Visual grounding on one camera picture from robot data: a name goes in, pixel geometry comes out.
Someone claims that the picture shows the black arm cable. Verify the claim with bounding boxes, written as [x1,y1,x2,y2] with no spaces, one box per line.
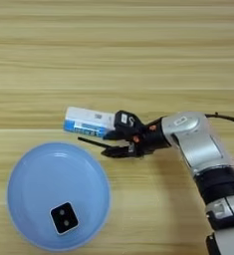
[204,112,234,167]

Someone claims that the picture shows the thin black stick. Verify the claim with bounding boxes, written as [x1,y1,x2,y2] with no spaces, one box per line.
[77,135,113,149]

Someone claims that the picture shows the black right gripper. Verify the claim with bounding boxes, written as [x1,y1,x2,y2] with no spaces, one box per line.
[101,117,173,159]

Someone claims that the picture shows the light blue round plate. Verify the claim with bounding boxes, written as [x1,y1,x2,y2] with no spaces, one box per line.
[6,141,113,252]

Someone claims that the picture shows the black square two-lens device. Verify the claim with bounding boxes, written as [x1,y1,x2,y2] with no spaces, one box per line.
[49,200,81,236]

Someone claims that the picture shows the white and blue carton box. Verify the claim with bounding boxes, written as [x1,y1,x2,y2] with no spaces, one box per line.
[63,106,118,139]

